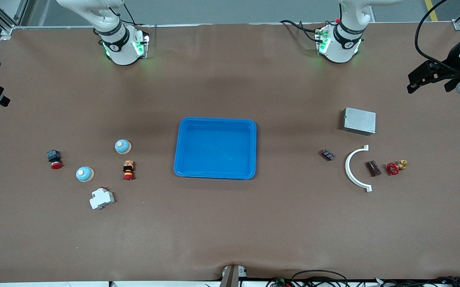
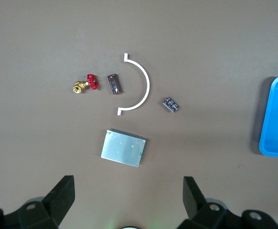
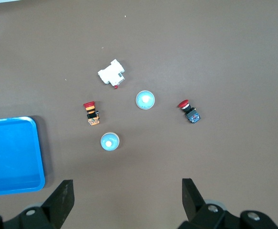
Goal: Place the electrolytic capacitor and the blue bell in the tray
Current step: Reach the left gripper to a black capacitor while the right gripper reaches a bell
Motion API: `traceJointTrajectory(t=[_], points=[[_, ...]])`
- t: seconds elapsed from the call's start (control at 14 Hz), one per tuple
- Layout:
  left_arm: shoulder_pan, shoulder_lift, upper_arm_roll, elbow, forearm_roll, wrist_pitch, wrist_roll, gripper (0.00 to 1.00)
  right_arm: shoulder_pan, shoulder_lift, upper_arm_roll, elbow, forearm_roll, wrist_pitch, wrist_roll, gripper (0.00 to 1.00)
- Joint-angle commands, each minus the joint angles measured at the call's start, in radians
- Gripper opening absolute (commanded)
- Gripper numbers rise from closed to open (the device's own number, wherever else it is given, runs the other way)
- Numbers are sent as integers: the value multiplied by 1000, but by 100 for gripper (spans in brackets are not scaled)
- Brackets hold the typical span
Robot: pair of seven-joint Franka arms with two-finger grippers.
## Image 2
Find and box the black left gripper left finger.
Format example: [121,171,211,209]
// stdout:
[0,176,75,229]

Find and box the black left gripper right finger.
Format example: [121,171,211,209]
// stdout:
[178,176,278,229]

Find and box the small black printed capacitor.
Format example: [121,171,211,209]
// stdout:
[162,96,180,113]

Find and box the dark brown electrolytic capacitor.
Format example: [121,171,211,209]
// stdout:
[107,73,123,95]

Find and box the silver metal module box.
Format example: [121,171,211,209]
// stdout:
[100,128,146,167]

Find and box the brass valve red handwheel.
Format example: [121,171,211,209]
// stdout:
[72,73,99,94]

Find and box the white semicircular plastic bracket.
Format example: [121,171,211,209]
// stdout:
[117,53,151,117]

